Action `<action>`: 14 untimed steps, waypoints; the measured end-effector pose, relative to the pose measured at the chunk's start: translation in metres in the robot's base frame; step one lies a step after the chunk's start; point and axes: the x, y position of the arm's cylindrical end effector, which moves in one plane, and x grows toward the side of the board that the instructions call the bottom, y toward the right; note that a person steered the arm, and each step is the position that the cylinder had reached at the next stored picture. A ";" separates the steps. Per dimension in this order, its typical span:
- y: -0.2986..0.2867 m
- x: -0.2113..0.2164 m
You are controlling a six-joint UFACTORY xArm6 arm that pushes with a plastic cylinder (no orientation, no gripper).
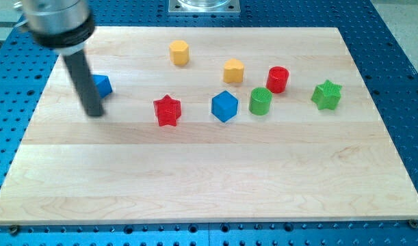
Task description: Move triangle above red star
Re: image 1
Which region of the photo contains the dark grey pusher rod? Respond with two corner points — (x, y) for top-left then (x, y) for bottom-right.
(63, 50), (104, 117)

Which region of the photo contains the blue triangle block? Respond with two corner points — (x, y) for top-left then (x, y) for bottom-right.
(92, 74), (113, 98)

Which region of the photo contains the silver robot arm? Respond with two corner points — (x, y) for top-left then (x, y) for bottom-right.
(14, 0), (104, 117)

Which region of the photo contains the red star block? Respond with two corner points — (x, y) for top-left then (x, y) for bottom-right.
(153, 94), (181, 126)

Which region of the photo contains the green star block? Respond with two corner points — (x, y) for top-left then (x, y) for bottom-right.
(311, 80), (342, 110)

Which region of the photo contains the yellow hexagon block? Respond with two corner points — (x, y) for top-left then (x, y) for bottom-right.
(169, 40), (190, 66)

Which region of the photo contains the light wooden board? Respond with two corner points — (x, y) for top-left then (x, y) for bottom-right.
(0, 27), (418, 226)

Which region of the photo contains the blue cube block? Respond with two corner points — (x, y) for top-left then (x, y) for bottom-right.
(211, 90), (239, 122)

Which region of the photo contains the yellow heart block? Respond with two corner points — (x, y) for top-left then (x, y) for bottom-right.
(223, 58), (244, 83)

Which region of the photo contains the green cylinder block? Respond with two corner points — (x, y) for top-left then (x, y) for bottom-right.
(248, 87), (272, 115)

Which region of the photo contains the red cylinder block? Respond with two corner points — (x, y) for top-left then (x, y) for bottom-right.
(266, 66), (289, 94)

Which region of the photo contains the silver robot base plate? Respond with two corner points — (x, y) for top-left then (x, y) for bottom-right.
(168, 0), (241, 16)

